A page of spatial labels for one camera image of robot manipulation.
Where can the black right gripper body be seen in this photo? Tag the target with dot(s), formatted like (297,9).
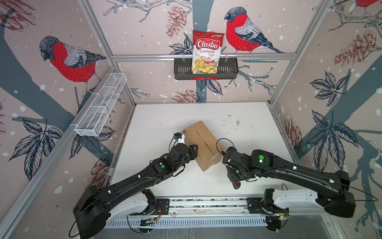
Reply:
(238,176)

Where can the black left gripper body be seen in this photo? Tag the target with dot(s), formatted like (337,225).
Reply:
(185,160)

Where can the brown cardboard express box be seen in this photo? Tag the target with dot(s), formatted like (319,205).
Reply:
(209,150)

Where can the red black utility knife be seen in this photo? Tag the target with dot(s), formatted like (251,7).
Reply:
(236,185)

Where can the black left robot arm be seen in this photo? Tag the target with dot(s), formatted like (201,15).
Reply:
(95,205)

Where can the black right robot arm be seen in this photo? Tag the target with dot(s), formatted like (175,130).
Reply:
(332,188)

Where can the Chuba cassava chips bag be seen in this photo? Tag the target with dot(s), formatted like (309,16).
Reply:
(206,52)

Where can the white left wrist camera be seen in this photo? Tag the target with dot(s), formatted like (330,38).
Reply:
(179,137)

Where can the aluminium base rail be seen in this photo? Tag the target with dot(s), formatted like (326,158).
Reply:
(205,212)

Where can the black wire wall basket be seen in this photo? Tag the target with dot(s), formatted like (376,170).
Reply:
(227,69)

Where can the white mesh wall shelf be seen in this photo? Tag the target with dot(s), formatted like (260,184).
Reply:
(97,113)

